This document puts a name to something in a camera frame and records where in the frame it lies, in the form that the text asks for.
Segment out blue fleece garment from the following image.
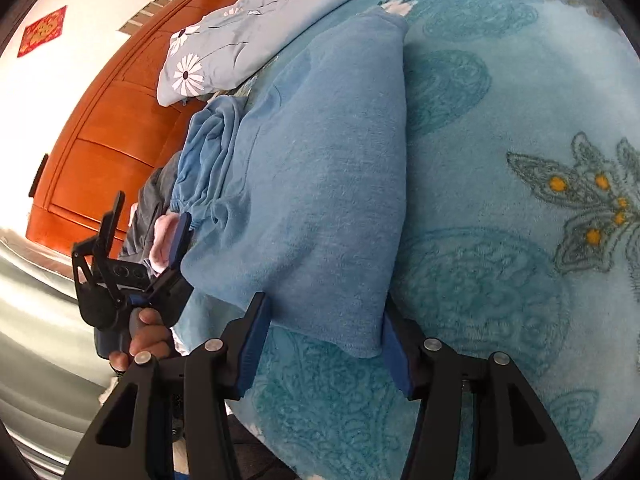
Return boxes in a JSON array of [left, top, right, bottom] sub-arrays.
[[177, 8, 407, 358]]

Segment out person's left hand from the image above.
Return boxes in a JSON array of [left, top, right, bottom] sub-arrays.
[[108, 308, 176, 373]]

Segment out pink garment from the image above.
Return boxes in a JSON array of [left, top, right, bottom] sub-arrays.
[[149, 211, 180, 274]]

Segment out grey garment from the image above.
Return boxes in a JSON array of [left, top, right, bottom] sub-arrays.
[[118, 151, 181, 263]]

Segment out orange wooden headboard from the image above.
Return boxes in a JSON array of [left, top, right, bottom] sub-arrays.
[[26, 0, 238, 255]]

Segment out blue fleece pants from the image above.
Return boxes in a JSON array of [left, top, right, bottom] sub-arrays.
[[169, 96, 246, 230]]

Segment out grey daisy print duvet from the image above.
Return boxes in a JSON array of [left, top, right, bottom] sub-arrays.
[[156, 0, 348, 107]]

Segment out teal floral bed blanket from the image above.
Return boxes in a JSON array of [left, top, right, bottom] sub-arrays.
[[209, 0, 639, 479]]

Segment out red fu wall decoration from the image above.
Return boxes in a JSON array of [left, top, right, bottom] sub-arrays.
[[17, 6, 67, 58]]

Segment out wall switch panel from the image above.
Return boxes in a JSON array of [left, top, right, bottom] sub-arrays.
[[119, 0, 170, 36]]

